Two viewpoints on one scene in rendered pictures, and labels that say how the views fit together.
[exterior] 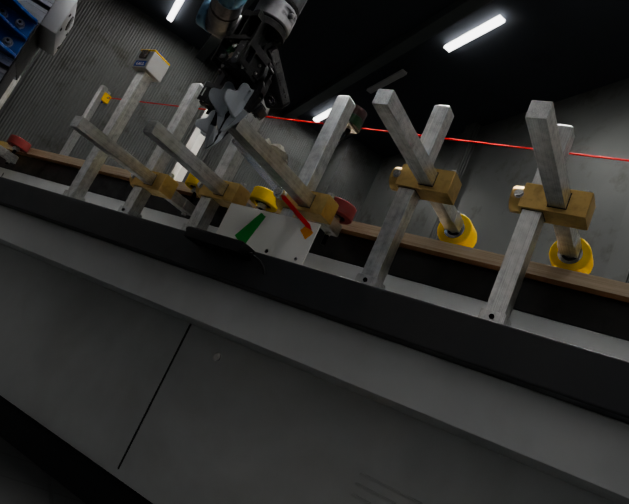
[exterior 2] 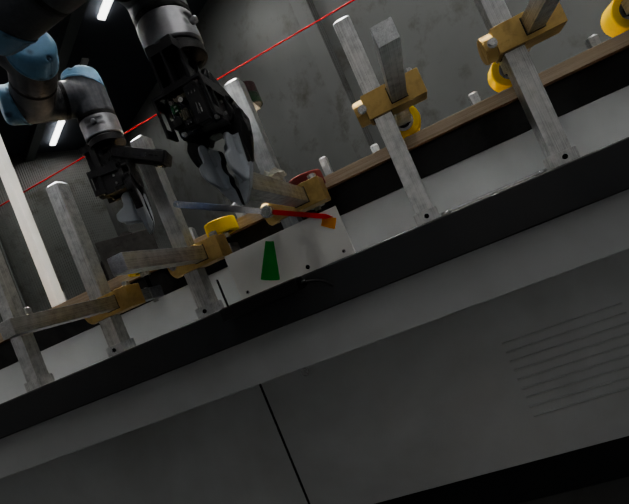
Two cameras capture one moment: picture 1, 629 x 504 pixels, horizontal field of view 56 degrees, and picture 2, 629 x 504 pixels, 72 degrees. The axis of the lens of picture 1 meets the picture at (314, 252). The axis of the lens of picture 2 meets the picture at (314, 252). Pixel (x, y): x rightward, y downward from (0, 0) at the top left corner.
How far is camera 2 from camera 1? 62 cm
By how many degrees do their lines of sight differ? 23
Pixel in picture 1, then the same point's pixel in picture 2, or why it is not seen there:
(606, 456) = not seen: outside the picture
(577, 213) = (558, 21)
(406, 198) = (391, 123)
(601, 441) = not seen: outside the picture
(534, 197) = (509, 36)
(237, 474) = (412, 428)
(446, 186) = (420, 85)
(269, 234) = (294, 252)
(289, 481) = (456, 396)
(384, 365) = (504, 263)
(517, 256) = (538, 94)
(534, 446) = not seen: outside the picture
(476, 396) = (600, 223)
